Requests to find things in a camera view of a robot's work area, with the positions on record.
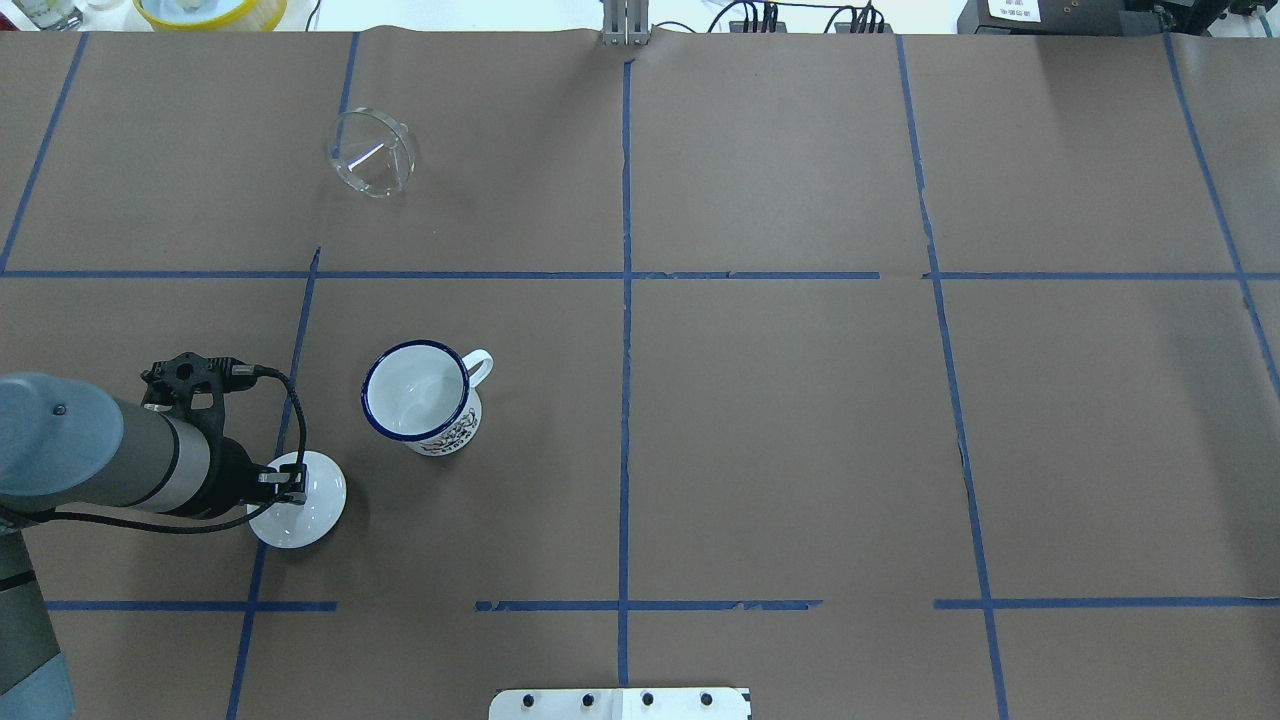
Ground white enamel mug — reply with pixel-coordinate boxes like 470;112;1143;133
360;340;494;457

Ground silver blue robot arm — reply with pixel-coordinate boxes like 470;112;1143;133
3;363;307;719

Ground aluminium frame post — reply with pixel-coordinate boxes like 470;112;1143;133
600;0;652;47

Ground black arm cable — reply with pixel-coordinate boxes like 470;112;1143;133
20;366;308;534

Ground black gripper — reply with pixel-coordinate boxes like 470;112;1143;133
205;438;307;519

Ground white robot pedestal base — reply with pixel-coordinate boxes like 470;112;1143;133
488;685;753;719

